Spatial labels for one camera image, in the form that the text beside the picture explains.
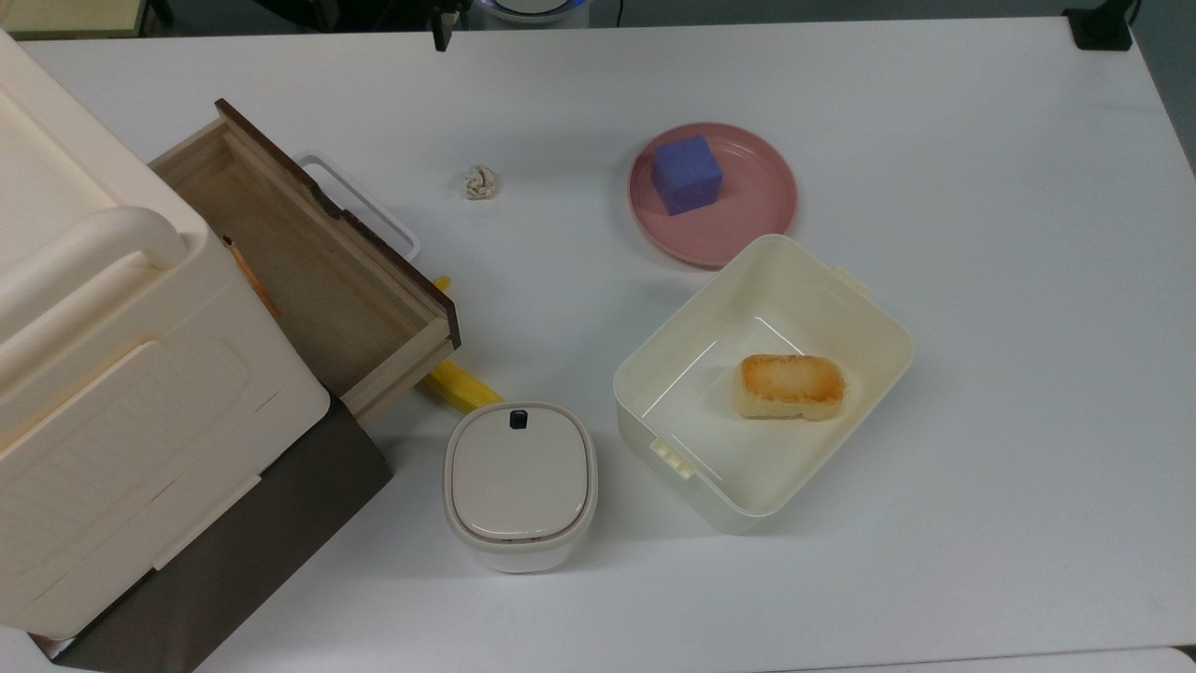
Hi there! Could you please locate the pink plate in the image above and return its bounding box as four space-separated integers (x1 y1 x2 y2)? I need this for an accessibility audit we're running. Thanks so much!
628 122 799 270

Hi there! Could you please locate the dark brown drawer cabinet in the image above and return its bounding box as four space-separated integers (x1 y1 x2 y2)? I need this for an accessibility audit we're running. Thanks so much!
28 374 393 673

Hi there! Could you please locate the toasted bread piece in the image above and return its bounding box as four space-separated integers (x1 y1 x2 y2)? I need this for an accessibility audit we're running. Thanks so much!
733 353 847 422

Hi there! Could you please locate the wooden drawer with white handle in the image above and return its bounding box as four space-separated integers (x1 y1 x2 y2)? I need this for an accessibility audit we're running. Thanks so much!
149 98 461 429

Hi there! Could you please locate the cream open plastic container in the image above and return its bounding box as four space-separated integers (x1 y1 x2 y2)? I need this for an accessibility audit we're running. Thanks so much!
612 234 917 536

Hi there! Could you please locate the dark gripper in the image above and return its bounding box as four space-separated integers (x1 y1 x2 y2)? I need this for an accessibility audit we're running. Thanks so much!
430 0 461 52

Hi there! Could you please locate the purple cube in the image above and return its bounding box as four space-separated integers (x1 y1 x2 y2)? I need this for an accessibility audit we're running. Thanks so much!
650 135 725 217

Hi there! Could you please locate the beige side table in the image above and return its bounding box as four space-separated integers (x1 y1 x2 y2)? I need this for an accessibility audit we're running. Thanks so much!
0 0 152 39

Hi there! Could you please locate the black table clamp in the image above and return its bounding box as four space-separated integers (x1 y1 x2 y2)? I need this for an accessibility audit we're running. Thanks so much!
1063 0 1137 52

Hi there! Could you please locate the small white lidded trash can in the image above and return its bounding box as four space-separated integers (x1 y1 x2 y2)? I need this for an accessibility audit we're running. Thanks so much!
443 402 599 574

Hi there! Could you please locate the yellow banana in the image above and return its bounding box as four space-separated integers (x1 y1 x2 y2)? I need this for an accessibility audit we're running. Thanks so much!
425 274 505 414

